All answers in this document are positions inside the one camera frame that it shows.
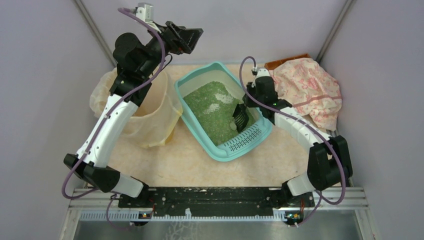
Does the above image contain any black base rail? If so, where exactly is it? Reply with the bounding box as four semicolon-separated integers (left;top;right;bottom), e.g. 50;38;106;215
69;186;369;223

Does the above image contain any bin with beige bag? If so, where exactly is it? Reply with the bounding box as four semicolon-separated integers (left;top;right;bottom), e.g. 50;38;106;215
89;69;183;148

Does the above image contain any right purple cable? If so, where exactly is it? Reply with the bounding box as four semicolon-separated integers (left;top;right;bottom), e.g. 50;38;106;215
238;55;347;228

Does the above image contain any brown wooden box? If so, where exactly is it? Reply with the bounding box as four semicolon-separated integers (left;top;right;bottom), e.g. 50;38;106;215
264;53;311;70

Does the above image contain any pink patterned cloth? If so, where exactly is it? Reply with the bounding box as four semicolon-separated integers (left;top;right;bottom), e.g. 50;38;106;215
269;57;342;131

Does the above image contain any teal litter box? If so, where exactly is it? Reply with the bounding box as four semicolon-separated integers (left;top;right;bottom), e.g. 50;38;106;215
174;61;272;162

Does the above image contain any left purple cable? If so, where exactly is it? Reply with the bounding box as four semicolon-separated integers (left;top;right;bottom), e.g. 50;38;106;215
61;7;167;231

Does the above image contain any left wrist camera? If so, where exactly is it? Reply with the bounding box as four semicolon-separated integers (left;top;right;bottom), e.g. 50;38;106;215
135;2;154;24

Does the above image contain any black litter scoop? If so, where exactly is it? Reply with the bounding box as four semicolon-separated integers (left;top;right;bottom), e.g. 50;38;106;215
232;103;249;133

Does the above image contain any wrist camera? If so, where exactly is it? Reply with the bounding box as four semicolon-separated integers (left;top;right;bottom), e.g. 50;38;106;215
135;2;154;24
251;67;271;88

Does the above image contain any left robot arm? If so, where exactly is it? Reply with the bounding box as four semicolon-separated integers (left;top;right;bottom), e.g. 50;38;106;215
63;21;204;199

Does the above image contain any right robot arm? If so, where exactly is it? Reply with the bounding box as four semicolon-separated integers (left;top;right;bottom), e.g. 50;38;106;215
243;76;353;205

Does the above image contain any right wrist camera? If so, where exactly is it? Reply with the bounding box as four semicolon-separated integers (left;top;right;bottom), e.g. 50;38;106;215
251;67;271;88

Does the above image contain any green litter clump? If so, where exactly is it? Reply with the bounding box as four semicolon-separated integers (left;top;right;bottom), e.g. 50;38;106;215
230;122;237;131

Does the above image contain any purple cable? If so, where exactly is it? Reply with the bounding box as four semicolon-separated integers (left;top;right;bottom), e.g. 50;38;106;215
61;7;167;231
238;55;347;228

